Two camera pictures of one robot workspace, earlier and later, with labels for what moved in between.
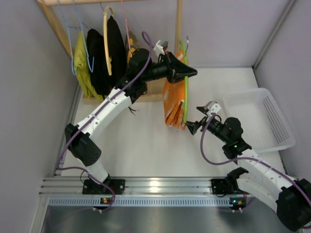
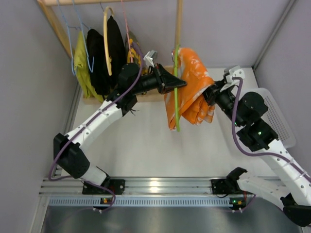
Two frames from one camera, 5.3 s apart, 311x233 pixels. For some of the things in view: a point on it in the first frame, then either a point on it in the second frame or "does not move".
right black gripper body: x=202 y=120 to x=210 y=92
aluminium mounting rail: x=133 y=186 does not move
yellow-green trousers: x=82 y=71 does not move
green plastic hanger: x=186 y=82 to x=175 y=85
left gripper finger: x=181 y=68 to x=171 y=80
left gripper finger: x=181 y=76 to x=169 y=90
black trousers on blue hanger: x=96 y=49 does not move
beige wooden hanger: x=109 y=58 does not move
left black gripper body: x=170 y=70 to x=160 y=79
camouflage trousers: x=131 y=44 does not move
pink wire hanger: x=126 y=24 does not move
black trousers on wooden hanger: x=116 y=51 does not move
